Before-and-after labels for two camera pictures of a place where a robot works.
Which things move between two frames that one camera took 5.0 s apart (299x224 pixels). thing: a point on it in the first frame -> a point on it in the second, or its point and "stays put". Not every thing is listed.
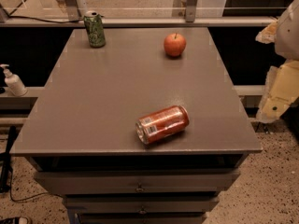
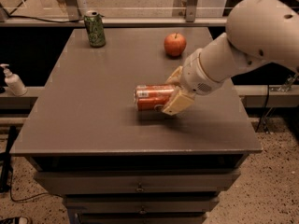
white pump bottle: [14, 83] stays put
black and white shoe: [16, 220] stays put
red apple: [175, 44] stays put
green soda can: [94, 25] stays put
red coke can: [162, 124] -> [152, 97]
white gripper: [288, 35] -> [193, 75]
